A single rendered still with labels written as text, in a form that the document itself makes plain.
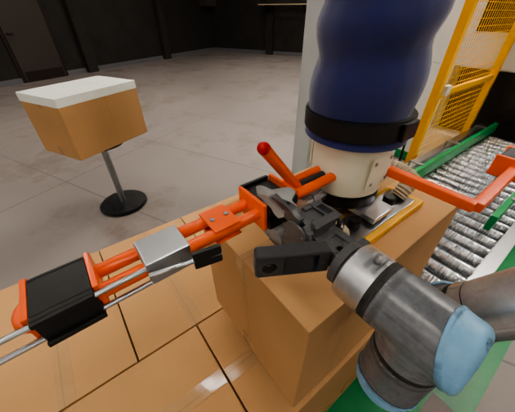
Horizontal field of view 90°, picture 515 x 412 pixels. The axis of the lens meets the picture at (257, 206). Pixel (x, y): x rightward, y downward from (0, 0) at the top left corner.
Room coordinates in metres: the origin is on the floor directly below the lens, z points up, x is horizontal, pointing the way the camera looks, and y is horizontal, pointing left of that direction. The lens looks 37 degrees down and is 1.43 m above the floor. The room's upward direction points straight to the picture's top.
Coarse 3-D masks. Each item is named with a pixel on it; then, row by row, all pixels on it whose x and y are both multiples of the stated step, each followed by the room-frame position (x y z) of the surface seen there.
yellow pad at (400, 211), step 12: (384, 192) 0.59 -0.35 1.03; (396, 204) 0.54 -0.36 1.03; (408, 204) 0.53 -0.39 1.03; (420, 204) 0.55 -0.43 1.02; (348, 216) 0.49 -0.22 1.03; (396, 216) 0.50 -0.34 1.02; (348, 228) 0.45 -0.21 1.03; (360, 228) 0.45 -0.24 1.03; (372, 228) 0.45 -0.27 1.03; (384, 228) 0.45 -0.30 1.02; (372, 240) 0.42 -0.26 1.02
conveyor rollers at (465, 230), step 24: (480, 144) 2.03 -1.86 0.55; (504, 144) 2.03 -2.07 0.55; (456, 168) 1.65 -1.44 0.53; (480, 168) 1.62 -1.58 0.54; (480, 192) 1.31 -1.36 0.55; (504, 192) 1.31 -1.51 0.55; (456, 216) 1.09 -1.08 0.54; (480, 216) 1.08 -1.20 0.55; (504, 216) 1.08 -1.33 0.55; (456, 240) 0.91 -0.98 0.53; (480, 240) 0.91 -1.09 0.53; (432, 264) 0.75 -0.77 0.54; (456, 264) 0.76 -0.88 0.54
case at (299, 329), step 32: (416, 192) 0.62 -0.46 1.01; (256, 224) 0.49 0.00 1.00; (416, 224) 0.48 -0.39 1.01; (448, 224) 0.56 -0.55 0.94; (224, 256) 0.45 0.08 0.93; (416, 256) 0.47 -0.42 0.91; (224, 288) 0.48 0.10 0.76; (256, 288) 0.34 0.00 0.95; (288, 288) 0.31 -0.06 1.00; (320, 288) 0.30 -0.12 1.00; (256, 320) 0.34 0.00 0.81; (288, 320) 0.26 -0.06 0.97; (320, 320) 0.24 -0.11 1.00; (352, 320) 0.32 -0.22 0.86; (256, 352) 0.35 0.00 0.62; (288, 352) 0.25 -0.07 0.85; (320, 352) 0.25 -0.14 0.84; (288, 384) 0.24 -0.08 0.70
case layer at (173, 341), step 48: (192, 288) 0.63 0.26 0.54; (0, 336) 0.44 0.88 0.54; (96, 336) 0.44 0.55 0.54; (144, 336) 0.44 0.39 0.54; (192, 336) 0.44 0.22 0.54; (240, 336) 0.44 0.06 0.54; (0, 384) 0.29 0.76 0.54; (48, 384) 0.29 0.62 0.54; (96, 384) 0.29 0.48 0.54; (144, 384) 0.29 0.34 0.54; (192, 384) 0.29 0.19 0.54; (240, 384) 0.29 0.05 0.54; (336, 384) 0.36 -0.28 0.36
